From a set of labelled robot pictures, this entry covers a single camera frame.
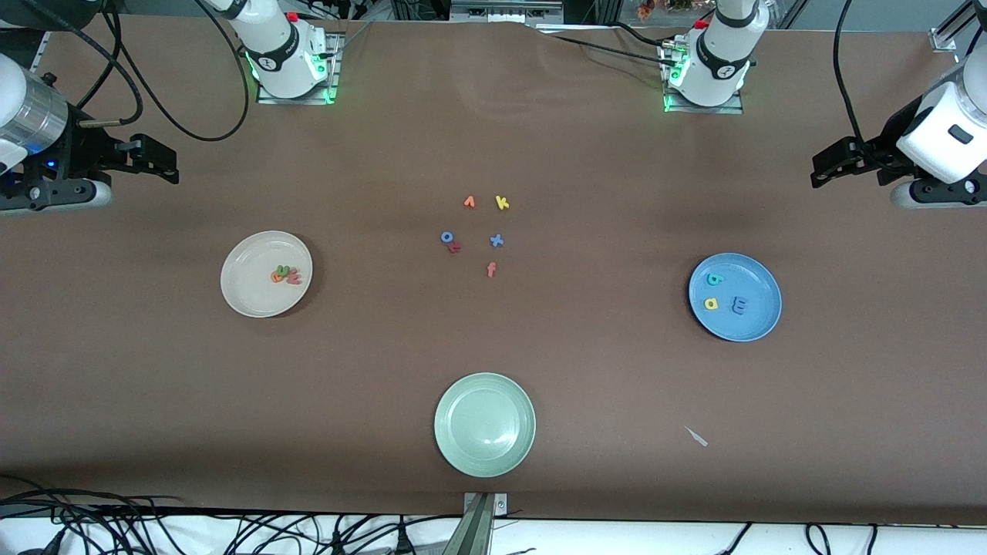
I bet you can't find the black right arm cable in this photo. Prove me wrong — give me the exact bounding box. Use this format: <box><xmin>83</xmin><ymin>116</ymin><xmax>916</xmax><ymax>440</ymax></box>
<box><xmin>15</xmin><ymin>0</ymin><xmax>251</xmax><ymax>143</ymax></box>

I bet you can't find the orange brown clutter item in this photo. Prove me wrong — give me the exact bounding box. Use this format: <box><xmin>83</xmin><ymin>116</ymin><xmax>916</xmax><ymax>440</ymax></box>
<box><xmin>636</xmin><ymin>0</ymin><xmax>695</xmax><ymax>21</ymax></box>

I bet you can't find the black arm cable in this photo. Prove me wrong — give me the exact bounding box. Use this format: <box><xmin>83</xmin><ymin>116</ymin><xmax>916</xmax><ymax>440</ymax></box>
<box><xmin>15</xmin><ymin>0</ymin><xmax>251</xmax><ymax>143</ymax></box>
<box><xmin>831</xmin><ymin>0</ymin><xmax>888</xmax><ymax>167</ymax></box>

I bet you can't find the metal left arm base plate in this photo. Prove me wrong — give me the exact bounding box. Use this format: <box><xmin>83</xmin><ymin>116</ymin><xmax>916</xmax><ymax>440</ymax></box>
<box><xmin>662</xmin><ymin>37</ymin><xmax>746</xmax><ymax>115</ymax></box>

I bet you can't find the grey metal box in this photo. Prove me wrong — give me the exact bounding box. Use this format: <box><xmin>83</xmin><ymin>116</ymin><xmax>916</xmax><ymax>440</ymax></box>
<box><xmin>450</xmin><ymin>0</ymin><xmax>565</xmax><ymax>24</ymax></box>

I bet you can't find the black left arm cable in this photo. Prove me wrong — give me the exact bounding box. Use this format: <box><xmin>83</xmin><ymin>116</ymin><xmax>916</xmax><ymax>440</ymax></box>
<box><xmin>831</xmin><ymin>0</ymin><xmax>888</xmax><ymax>167</ymax></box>

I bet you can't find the pale green round plate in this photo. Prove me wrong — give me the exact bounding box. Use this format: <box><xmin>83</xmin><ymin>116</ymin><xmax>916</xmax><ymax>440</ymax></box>
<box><xmin>434</xmin><ymin>372</ymin><xmax>537</xmax><ymax>478</ymax></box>

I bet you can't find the brown table cover sheet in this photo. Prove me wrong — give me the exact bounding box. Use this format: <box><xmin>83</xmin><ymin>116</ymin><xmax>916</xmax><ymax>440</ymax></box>
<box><xmin>0</xmin><ymin>14</ymin><xmax>987</xmax><ymax>526</ymax></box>

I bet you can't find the blue round plate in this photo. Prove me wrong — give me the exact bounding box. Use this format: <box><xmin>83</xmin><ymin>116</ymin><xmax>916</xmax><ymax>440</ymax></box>
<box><xmin>689</xmin><ymin>253</ymin><xmax>783</xmax><ymax>342</ymax></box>

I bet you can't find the black cable on table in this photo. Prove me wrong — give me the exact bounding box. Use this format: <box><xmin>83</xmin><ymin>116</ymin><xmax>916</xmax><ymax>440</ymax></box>
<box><xmin>551</xmin><ymin>34</ymin><xmax>675</xmax><ymax>67</ymax></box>

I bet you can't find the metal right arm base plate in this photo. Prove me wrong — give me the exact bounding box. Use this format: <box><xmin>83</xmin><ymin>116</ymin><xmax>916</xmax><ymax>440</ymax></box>
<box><xmin>256</xmin><ymin>31</ymin><xmax>342</xmax><ymax>106</ymax></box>

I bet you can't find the grey metal camera bracket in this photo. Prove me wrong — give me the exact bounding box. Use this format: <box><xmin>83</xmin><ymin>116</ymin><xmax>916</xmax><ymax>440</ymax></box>
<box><xmin>463</xmin><ymin>493</ymin><xmax>508</xmax><ymax>555</ymax></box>

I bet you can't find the beige round plate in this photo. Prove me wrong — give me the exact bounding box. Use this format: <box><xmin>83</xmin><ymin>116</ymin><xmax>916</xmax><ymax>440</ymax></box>
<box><xmin>221</xmin><ymin>230</ymin><xmax>314</xmax><ymax>318</ymax></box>

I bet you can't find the aluminium frame profile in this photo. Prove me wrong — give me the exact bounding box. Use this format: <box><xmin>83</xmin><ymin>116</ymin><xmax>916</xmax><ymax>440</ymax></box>
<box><xmin>929</xmin><ymin>0</ymin><xmax>976</xmax><ymax>53</ymax></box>

